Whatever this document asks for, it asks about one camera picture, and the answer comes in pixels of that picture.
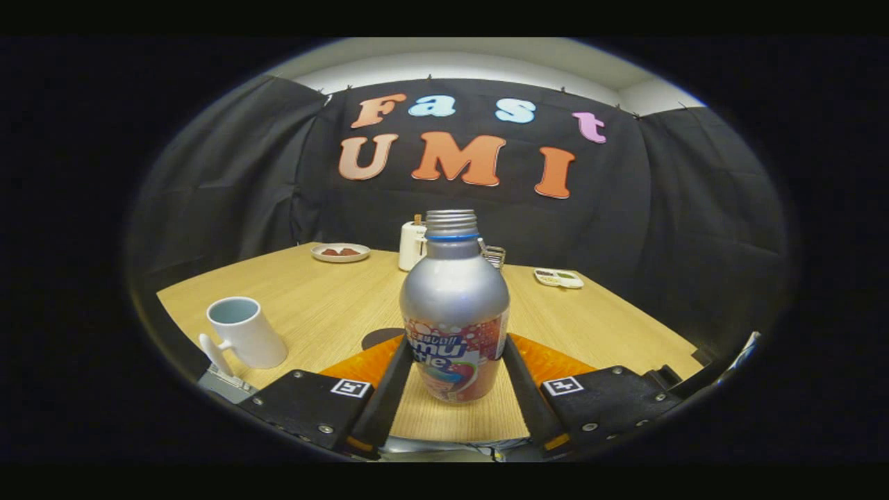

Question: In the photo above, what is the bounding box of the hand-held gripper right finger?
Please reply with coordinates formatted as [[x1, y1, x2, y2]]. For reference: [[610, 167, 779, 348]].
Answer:
[[501, 333, 685, 459]]

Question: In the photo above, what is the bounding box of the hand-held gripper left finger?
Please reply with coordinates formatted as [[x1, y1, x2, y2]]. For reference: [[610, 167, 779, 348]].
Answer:
[[240, 335, 415, 460]]

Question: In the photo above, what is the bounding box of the dark round coaster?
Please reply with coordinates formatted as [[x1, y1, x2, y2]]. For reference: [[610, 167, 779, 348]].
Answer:
[[361, 328, 405, 351]]

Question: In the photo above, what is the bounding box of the silver juice bottle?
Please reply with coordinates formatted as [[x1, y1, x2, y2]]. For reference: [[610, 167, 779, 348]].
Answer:
[[399, 210, 511, 405]]

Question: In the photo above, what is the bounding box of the white cup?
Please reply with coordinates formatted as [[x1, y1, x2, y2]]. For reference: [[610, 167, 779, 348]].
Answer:
[[199, 297, 289, 378]]

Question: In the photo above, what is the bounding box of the wooden table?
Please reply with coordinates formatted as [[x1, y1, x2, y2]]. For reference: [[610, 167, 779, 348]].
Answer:
[[157, 242, 704, 445]]

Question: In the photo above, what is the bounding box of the white divided tray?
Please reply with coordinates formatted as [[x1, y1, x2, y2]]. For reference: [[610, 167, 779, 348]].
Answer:
[[533, 268, 585, 290]]

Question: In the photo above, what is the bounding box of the small white plate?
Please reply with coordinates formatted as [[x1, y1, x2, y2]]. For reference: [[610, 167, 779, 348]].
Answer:
[[310, 243, 371, 263]]

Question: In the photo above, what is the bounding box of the white toaster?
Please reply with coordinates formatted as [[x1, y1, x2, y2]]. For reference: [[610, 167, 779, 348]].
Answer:
[[398, 221, 428, 272]]

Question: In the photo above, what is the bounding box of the grey ribbed strip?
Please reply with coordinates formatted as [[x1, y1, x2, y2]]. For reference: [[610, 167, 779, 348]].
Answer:
[[198, 365, 258, 403]]

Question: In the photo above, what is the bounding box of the black backdrop cloth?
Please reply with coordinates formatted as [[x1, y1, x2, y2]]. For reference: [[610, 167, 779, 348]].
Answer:
[[128, 75, 789, 362]]

